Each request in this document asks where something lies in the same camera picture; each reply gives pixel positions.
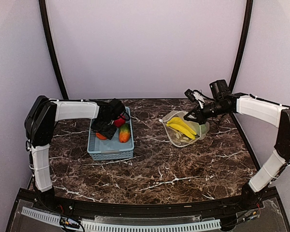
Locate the red toy apple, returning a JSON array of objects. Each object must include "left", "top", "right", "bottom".
[{"left": 114, "top": 115, "right": 126, "bottom": 128}]

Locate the grey slotted cable duct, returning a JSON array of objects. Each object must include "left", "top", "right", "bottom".
[{"left": 21, "top": 207, "right": 221, "bottom": 232}]

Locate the clear dotted zip bag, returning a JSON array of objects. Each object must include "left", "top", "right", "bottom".
[{"left": 159, "top": 111, "right": 209, "bottom": 147}]

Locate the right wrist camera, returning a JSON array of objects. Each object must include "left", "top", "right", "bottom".
[{"left": 184, "top": 89, "right": 205, "bottom": 109}]

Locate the black front rail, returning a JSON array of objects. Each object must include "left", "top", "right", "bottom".
[{"left": 9, "top": 187, "right": 280, "bottom": 224}]

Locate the yellow toy banana bunch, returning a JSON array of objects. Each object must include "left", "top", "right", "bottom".
[{"left": 166, "top": 117, "right": 197, "bottom": 139}]

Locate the right black frame post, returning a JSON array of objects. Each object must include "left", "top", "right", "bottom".
[{"left": 229, "top": 0, "right": 253, "bottom": 91}]

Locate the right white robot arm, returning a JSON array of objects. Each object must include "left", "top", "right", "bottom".
[{"left": 184, "top": 80, "right": 290, "bottom": 210}]

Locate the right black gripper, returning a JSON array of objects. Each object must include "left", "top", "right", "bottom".
[{"left": 184, "top": 100, "right": 229, "bottom": 124}]

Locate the green toy mango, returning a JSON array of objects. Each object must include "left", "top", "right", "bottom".
[{"left": 118, "top": 123, "right": 131, "bottom": 143}]

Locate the blue perforated plastic basket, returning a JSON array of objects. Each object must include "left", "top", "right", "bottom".
[{"left": 87, "top": 119, "right": 134, "bottom": 161}]

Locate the orange toy orange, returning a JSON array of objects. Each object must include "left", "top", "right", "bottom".
[{"left": 95, "top": 132, "right": 108, "bottom": 140}]

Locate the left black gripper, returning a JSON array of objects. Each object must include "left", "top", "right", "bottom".
[{"left": 90, "top": 117, "right": 117, "bottom": 139}]

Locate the black frame post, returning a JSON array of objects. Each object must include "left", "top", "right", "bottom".
[
  {"left": 38, "top": 0, "right": 69, "bottom": 100},
  {"left": 229, "top": 0, "right": 253, "bottom": 91}
]

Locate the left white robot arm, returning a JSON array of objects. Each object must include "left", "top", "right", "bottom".
[{"left": 24, "top": 95, "right": 126, "bottom": 211}]

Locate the left black frame post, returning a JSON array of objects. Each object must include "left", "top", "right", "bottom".
[{"left": 38, "top": 0, "right": 69, "bottom": 100}]

